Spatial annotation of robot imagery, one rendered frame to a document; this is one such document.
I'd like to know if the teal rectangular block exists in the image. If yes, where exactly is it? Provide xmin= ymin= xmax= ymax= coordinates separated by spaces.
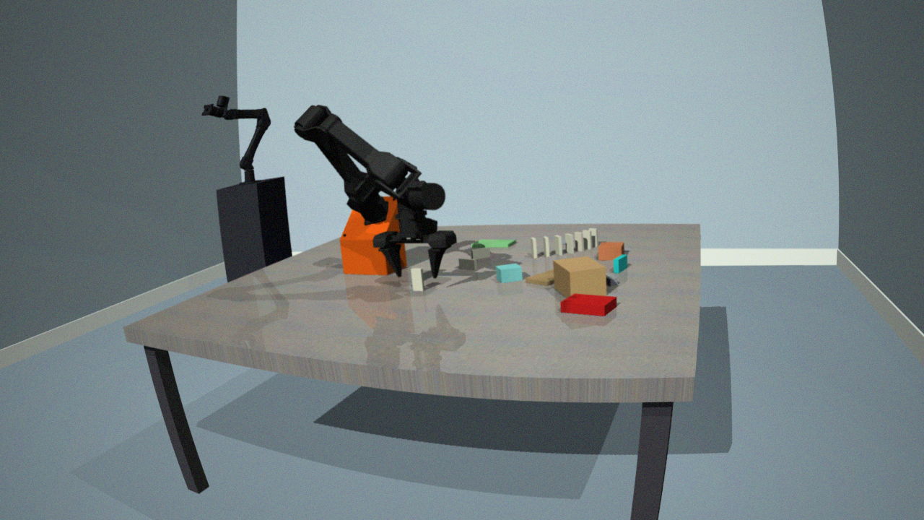
xmin=614 ymin=254 xmax=627 ymax=274
xmin=496 ymin=264 xmax=523 ymax=283

